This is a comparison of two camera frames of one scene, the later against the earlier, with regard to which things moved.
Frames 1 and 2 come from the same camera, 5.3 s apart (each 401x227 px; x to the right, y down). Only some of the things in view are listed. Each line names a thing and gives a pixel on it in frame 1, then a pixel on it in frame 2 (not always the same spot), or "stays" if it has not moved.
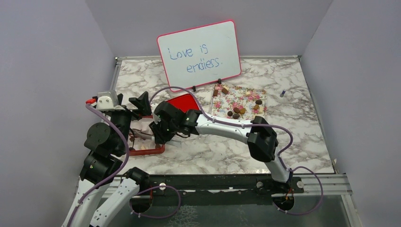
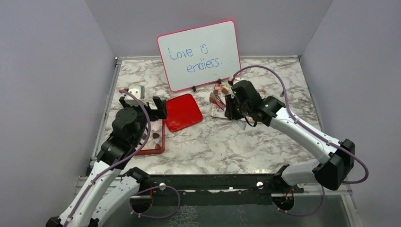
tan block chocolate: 225,90 stays
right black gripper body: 163,131 to 235,110
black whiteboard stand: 219,81 stays
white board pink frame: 200,55 stays
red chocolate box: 142,139 stays
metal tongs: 143,134 to 215,99
